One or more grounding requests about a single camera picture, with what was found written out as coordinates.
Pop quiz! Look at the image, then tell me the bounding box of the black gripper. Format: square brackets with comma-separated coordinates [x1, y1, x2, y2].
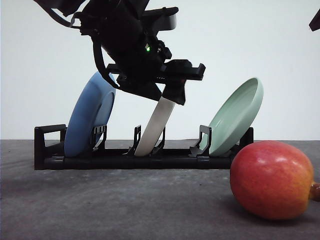
[78, 0, 206, 106]

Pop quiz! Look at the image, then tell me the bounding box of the white plate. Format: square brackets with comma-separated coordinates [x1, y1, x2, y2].
[134, 96, 176, 157]

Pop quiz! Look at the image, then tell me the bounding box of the red pomegranate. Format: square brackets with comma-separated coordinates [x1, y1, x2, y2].
[230, 141, 320, 221]

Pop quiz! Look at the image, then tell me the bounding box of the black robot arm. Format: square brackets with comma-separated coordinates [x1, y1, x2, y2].
[50, 0, 206, 105]

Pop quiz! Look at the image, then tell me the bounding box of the light green plate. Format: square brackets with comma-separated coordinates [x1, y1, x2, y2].
[200, 77, 264, 156]

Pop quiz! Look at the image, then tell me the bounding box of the blue plate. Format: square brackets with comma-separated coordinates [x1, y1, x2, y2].
[64, 71, 116, 158]

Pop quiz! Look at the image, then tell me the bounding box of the black plate rack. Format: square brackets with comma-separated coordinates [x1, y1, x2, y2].
[34, 124, 254, 170]

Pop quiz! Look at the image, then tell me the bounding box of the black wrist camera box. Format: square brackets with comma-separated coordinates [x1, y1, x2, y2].
[142, 6, 179, 33]

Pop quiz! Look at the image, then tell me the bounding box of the black cable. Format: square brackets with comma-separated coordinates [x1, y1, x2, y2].
[45, 8, 121, 88]

